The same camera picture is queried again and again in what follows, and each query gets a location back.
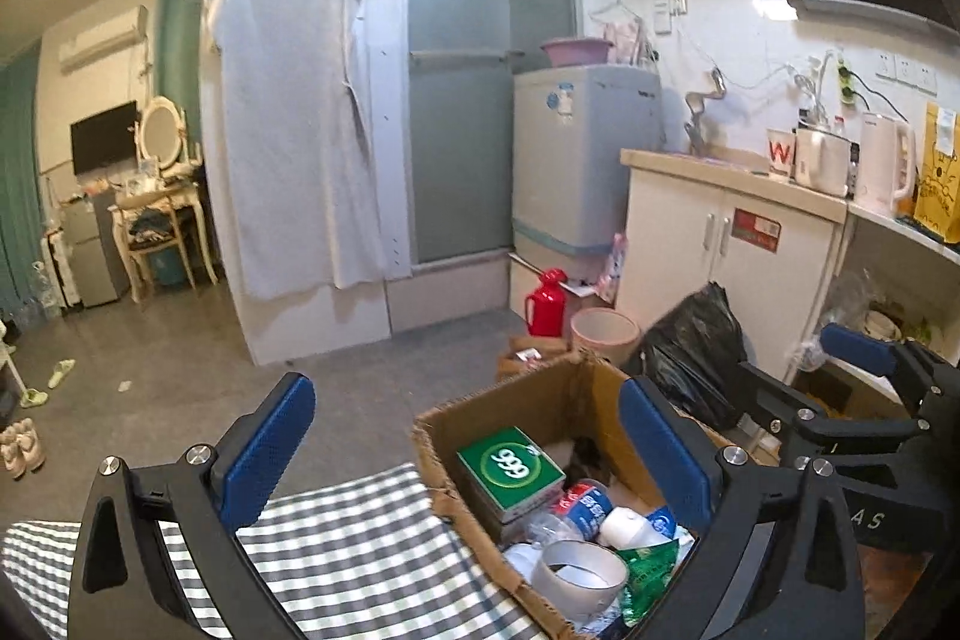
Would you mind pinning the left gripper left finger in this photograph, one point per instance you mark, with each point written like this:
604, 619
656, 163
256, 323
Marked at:
256, 450

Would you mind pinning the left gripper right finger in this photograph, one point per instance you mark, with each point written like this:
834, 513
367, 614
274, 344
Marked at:
677, 453

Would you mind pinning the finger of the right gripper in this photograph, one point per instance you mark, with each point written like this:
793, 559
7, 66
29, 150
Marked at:
852, 347

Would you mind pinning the blue floral tissue pack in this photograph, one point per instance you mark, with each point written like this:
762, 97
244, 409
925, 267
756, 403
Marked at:
665, 529

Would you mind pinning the green plastic wrapper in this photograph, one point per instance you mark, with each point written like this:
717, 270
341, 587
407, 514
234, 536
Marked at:
648, 572

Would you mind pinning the grey tape roll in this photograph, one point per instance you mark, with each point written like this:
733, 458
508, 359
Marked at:
579, 579

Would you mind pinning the black garbage bag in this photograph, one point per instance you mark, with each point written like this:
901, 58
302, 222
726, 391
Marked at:
693, 353

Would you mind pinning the plastic water bottle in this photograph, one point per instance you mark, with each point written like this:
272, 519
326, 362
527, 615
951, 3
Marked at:
576, 516

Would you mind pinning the brown cardboard box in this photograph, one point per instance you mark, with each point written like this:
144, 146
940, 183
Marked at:
547, 408

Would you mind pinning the pink waste bin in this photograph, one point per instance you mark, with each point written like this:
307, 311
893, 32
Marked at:
605, 332

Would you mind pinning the yellow paper bag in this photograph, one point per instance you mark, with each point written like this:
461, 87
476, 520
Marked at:
938, 203

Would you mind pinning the grey checkered tablecloth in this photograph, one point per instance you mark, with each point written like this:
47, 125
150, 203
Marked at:
366, 559

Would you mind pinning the green 666 box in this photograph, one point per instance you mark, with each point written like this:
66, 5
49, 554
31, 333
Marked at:
510, 474

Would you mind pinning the white electric kettle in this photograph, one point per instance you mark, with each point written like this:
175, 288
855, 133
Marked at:
887, 163

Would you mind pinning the white rice cooker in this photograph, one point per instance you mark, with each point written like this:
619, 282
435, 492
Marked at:
822, 162

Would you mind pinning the red thermos jug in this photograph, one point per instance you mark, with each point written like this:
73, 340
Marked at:
544, 308

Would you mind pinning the white kitchen cabinet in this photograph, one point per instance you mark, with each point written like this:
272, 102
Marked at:
772, 245

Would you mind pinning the green slipper pair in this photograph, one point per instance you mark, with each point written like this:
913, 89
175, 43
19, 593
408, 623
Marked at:
35, 397

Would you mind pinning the wooden chair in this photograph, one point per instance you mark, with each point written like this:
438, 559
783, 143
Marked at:
148, 225

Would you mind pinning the cream dressing table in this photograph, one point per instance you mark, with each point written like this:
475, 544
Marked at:
186, 196

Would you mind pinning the pair of beige sneakers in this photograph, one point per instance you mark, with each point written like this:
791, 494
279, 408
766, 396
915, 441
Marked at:
22, 449

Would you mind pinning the small grey fridge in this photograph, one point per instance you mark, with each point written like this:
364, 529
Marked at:
95, 263

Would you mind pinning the green curtain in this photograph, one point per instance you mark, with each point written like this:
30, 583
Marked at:
22, 213

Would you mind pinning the oval vanity mirror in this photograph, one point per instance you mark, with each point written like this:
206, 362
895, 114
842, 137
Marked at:
162, 133

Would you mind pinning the white washing machine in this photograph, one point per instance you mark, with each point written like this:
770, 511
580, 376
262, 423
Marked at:
569, 189

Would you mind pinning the white hanging towel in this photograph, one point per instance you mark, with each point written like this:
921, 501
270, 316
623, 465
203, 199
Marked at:
299, 151

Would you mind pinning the pink plastic basin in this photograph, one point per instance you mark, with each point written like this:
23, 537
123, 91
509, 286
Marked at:
576, 51

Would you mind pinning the white air conditioner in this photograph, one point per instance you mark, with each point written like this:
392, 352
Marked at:
113, 35

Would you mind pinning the frosted glass sliding door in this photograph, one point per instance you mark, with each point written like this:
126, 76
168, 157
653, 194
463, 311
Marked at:
464, 56

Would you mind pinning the black wall television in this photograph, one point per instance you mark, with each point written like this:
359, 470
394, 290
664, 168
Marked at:
104, 139

